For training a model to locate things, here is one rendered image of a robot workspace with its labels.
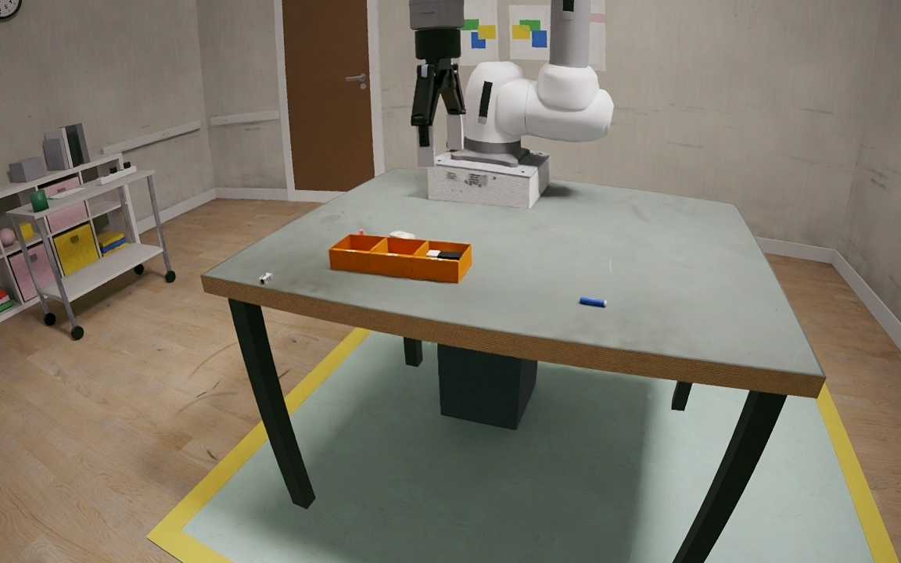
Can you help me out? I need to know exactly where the black and white eraser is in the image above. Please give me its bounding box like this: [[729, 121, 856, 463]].
[[426, 250, 464, 260]]

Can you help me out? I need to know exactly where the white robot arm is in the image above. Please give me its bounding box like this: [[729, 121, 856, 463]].
[[408, 0, 614, 168]]

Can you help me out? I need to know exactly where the orange three-compartment tray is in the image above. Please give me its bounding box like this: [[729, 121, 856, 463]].
[[328, 234, 472, 284]]

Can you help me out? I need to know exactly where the blue battery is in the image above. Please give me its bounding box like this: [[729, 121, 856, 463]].
[[580, 296, 607, 307]]

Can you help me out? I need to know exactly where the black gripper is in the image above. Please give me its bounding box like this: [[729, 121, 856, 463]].
[[411, 29, 466, 167]]

